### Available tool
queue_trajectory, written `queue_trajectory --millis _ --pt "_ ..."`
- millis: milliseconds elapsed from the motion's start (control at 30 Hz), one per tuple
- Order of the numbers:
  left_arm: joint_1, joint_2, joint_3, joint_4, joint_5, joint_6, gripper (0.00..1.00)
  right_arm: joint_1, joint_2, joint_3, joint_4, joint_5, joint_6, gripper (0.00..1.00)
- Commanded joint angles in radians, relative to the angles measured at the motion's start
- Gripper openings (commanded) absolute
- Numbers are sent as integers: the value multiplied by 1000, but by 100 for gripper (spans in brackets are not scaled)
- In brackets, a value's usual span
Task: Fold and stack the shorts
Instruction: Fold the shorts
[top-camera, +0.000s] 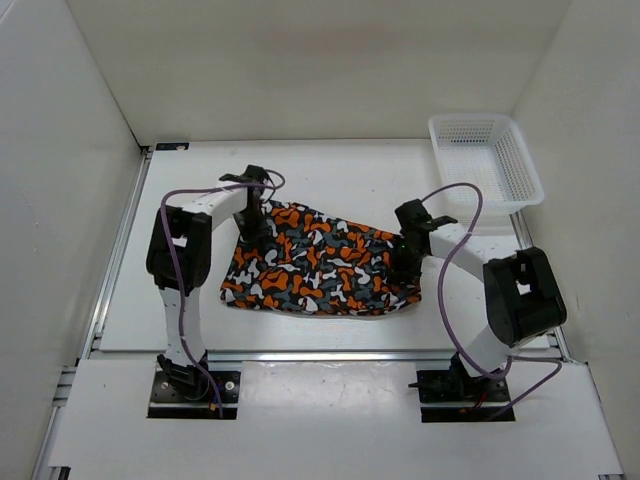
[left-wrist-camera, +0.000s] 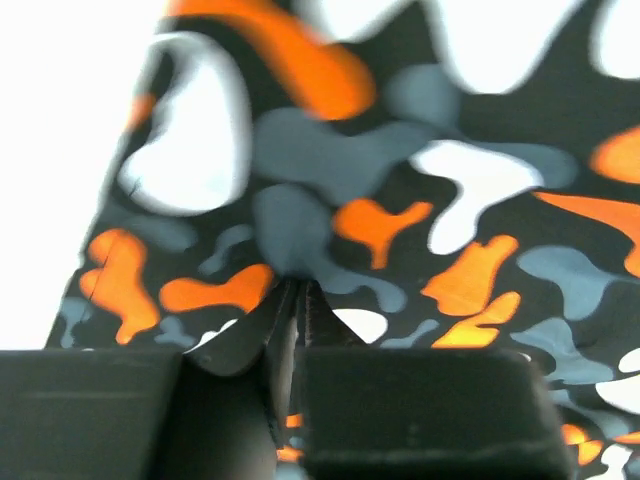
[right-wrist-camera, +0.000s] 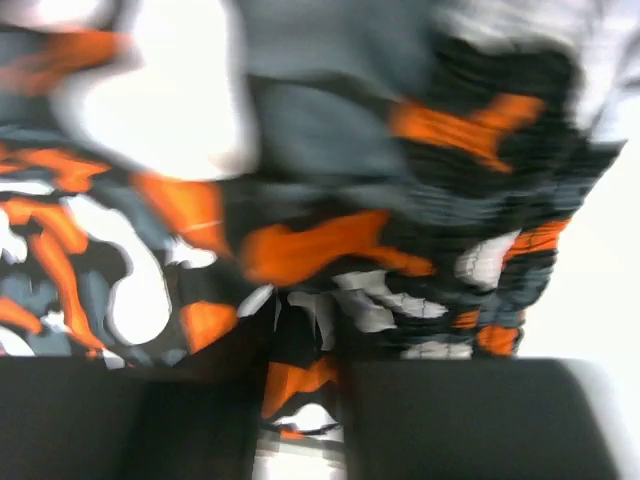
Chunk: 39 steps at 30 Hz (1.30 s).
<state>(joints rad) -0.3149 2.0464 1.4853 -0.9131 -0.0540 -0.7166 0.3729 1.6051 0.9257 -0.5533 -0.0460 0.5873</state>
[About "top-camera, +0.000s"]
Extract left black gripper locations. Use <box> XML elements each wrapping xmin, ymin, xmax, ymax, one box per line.
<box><xmin>232</xmin><ymin>206</ymin><xmax>272</xmax><ymax>250</ymax></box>

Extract camouflage patterned shorts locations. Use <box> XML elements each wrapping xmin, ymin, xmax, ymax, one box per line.
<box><xmin>220</xmin><ymin>200</ymin><xmax>422</xmax><ymax>316</ymax></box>

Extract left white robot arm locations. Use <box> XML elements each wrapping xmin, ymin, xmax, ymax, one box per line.
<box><xmin>146</xmin><ymin>165</ymin><xmax>285</xmax><ymax>405</ymax></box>

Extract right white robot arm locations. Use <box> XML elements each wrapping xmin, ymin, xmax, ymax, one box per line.
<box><xmin>389</xmin><ymin>199</ymin><xmax>568</xmax><ymax>400</ymax></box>

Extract white plastic basket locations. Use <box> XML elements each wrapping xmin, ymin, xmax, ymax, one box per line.
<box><xmin>428</xmin><ymin>113</ymin><xmax>545</xmax><ymax>219</ymax></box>

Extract dark blue label sticker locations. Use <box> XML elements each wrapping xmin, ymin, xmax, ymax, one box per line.
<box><xmin>154</xmin><ymin>142</ymin><xmax>190</xmax><ymax>151</ymax></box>

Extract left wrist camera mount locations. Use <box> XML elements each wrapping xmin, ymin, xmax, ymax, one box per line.
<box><xmin>219</xmin><ymin>165</ymin><xmax>270</xmax><ymax>189</ymax></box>

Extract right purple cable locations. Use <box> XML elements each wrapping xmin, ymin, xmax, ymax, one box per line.
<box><xmin>419</xmin><ymin>182</ymin><xmax>564</xmax><ymax>421</ymax></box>

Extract purple cable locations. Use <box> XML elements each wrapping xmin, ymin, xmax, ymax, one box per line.
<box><xmin>160</xmin><ymin>168</ymin><xmax>287</xmax><ymax>420</ymax></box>
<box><xmin>419</xmin><ymin>182</ymin><xmax>564</xmax><ymax>421</ymax></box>

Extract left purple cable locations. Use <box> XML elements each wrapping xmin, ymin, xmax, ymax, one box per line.
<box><xmin>160</xmin><ymin>168</ymin><xmax>287</xmax><ymax>420</ymax></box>

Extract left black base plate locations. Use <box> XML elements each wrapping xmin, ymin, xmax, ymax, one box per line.
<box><xmin>147</xmin><ymin>355</ymin><xmax>241</xmax><ymax>420</ymax></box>

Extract aluminium front rail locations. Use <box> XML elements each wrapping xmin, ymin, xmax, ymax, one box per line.
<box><xmin>88</xmin><ymin>346</ymin><xmax>561</xmax><ymax>363</ymax></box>

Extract left aluminium side rail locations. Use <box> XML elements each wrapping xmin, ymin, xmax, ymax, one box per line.
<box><xmin>31</xmin><ymin>146</ymin><xmax>154</xmax><ymax>479</ymax></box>

